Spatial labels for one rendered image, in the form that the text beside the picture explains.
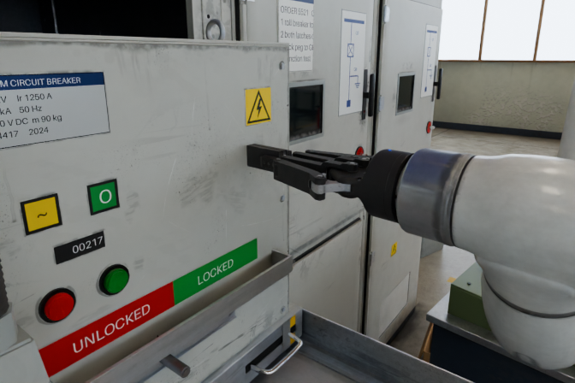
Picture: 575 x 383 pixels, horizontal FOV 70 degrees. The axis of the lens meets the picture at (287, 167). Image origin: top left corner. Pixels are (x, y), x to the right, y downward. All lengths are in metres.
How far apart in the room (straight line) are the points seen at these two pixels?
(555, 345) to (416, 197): 0.20
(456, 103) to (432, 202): 8.23
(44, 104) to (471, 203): 0.38
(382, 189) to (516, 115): 8.03
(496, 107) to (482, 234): 8.10
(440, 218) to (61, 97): 0.36
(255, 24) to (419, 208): 0.65
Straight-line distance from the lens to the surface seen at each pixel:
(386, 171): 0.42
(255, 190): 0.62
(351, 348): 0.80
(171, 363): 0.56
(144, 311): 0.55
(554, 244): 0.37
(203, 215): 0.56
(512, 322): 0.48
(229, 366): 0.69
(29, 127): 0.43
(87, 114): 0.45
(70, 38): 0.44
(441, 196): 0.39
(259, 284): 0.62
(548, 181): 0.37
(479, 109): 8.53
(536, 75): 8.34
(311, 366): 0.81
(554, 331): 0.48
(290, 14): 1.05
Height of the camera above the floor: 1.38
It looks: 15 degrees down
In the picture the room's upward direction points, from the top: straight up
